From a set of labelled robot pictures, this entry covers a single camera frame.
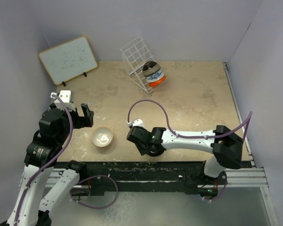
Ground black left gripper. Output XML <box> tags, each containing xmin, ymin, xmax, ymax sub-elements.
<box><xmin>57</xmin><ymin>103</ymin><xmax>93</xmax><ymax>143</ymax></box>

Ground black glossy bowl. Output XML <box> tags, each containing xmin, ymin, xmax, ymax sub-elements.
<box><xmin>147</xmin><ymin>145</ymin><xmax>165</xmax><ymax>157</ymax></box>

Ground blue and white bowl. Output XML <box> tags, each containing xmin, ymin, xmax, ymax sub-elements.
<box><xmin>145</xmin><ymin>71</ymin><xmax>165</xmax><ymax>83</ymax></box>

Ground brown patterned bowl cream inside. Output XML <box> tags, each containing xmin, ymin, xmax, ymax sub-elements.
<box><xmin>142</xmin><ymin>61</ymin><xmax>161</xmax><ymax>77</ymax></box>

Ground white wire dish rack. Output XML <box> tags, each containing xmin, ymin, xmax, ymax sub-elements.
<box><xmin>120</xmin><ymin>37</ymin><xmax>156</xmax><ymax>94</ymax></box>

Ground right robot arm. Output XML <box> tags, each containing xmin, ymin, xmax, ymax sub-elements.
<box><xmin>126</xmin><ymin>125</ymin><xmax>243</xmax><ymax>184</ymax></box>

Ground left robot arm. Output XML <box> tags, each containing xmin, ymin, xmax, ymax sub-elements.
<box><xmin>1</xmin><ymin>104</ymin><xmax>94</xmax><ymax>226</ymax></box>

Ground white bowl with orange rim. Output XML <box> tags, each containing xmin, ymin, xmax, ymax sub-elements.
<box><xmin>92</xmin><ymin>127</ymin><xmax>114</xmax><ymax>148</ymax></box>

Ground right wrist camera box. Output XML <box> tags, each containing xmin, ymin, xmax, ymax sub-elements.
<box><xmin>127</xmin><ymin>119</ymin><xmax>145</xmax><ymax>128</ymax></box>

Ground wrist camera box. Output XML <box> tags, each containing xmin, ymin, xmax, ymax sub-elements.
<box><xmin>50</xmin><ymin>90</ymin><xmax>75</xmax><ymax>111</ymax></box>
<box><xmin>127</xmin><ymin>119</ymin><xmax>145</xmax><ymax>128</ymax></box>

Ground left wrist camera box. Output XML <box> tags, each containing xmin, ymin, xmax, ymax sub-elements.
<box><xmin>50</xmin><ymin>90</ymin><xmax>75</xmax><ymax>111</ymax></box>

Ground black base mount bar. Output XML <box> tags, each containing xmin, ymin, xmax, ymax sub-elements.
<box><xmin>54</xmin><ymin>161</ymin><xmax>227</xmax><ymax>196</ymax></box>

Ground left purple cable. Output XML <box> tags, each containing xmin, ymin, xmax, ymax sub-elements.
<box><xmin>13</xmin><ymin>94</ymin><xmax>120</xmax><ymax>226</ymax></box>

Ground whiteboard with wooden frame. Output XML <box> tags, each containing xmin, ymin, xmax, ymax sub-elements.
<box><xmin>38</xmin><ymin>36</ymin><xmax>98</xmax><ymax>85</ymax></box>

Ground aluminium rail frame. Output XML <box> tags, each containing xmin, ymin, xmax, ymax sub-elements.
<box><xmin>21</xmin><ymin>61</ymin><xmax>279</xmax><ymax>226</ymax></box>

